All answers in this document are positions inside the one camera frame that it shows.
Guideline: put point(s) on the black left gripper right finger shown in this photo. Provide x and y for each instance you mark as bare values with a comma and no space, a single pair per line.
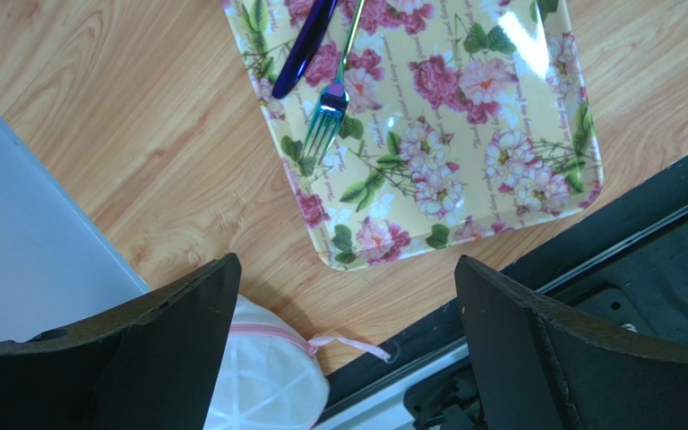
541,364

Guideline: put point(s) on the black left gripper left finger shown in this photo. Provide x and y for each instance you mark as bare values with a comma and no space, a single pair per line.
150,363

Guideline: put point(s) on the iridescent rainbow fork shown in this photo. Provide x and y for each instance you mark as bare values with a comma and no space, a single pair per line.
332,105

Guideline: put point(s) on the floral melamine tray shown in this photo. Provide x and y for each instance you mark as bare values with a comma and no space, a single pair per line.
467,119

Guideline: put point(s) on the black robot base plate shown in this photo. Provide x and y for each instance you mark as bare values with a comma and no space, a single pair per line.
626,264

